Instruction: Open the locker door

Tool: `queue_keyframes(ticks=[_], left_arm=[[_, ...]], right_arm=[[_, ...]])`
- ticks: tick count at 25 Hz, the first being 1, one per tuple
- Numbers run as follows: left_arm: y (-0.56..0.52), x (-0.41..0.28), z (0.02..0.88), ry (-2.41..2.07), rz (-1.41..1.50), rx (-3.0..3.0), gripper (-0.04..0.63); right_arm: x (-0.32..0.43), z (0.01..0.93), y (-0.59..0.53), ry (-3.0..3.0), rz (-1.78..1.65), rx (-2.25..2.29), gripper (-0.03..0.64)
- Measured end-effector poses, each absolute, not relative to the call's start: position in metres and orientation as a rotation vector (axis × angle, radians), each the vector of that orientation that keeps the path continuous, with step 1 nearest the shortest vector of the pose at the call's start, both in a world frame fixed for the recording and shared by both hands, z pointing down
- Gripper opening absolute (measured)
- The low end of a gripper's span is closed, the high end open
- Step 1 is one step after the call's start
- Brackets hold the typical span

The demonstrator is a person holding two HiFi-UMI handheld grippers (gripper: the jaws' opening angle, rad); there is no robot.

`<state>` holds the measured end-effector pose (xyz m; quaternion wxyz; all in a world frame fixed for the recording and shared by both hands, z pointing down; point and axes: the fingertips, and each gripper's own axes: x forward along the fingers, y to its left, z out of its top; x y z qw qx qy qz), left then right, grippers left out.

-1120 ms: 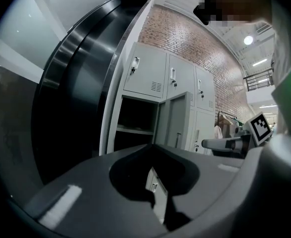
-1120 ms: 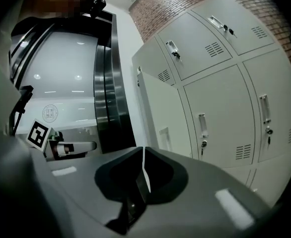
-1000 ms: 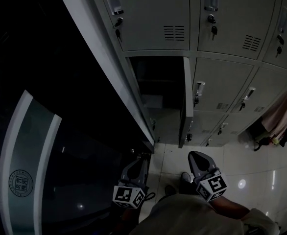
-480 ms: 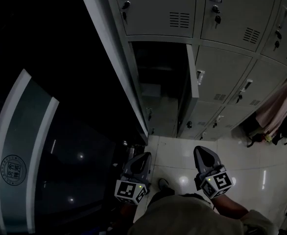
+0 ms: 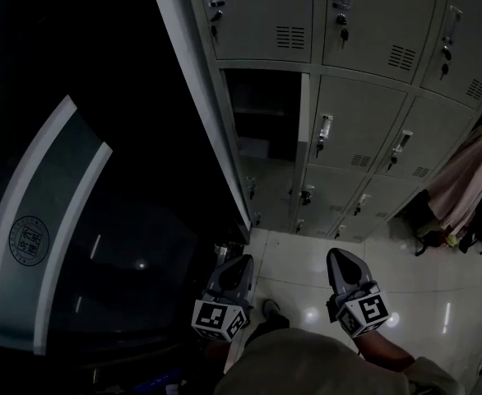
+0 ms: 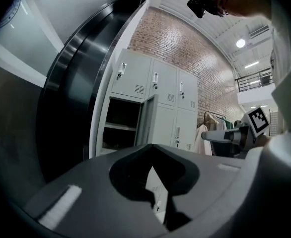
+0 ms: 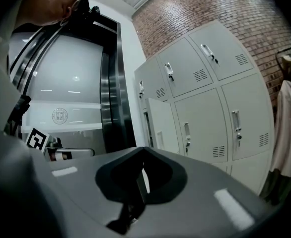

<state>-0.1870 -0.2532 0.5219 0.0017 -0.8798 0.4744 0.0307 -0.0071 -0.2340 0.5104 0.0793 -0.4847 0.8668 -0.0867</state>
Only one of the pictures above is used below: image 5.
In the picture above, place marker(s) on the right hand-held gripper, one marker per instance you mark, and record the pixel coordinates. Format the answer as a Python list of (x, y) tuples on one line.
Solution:
[(368, 309)]

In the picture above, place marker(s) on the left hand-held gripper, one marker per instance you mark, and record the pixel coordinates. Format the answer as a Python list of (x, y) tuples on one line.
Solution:
[(210, 317)]

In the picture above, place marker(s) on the grey locker door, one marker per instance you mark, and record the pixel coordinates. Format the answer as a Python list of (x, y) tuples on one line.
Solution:
[(302, 130)]

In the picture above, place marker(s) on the black bag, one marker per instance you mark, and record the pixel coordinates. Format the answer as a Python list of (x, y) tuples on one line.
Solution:
[(428, 233)]

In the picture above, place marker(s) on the person's dark trousers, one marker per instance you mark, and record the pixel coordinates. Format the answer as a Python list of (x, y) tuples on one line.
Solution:
[(265, 327)]

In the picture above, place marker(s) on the glass door with frosted band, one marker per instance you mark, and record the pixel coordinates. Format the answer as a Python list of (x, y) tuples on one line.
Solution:
[(47, 220)]

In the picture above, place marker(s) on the person's shoe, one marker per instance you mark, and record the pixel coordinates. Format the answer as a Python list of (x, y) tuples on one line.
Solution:
[(270, 309)]

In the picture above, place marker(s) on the grey metal locker cabinet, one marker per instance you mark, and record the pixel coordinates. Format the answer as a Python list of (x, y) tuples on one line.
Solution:
[(360, 109)]

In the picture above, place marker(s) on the person's gray shirt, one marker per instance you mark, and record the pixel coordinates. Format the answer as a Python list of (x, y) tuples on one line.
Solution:
[(307, 368)]

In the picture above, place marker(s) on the person's right forearm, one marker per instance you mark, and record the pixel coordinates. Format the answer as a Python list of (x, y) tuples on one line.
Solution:
[(383, 352)]

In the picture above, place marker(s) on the person's left forearm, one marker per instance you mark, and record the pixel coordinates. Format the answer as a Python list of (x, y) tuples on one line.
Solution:
[(218, 350)]

